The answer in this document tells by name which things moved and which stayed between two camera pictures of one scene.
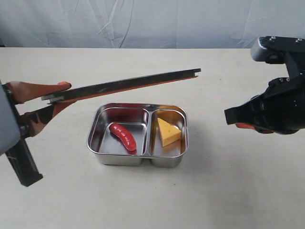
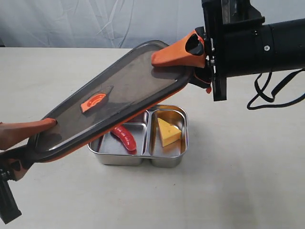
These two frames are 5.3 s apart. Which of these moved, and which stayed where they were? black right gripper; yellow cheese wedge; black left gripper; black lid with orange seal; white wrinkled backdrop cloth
Moved: black lid with orange seal; black right gripper; black left gripper
Stayed: yellow cheese wedge; white wrinkled backdrop cloth
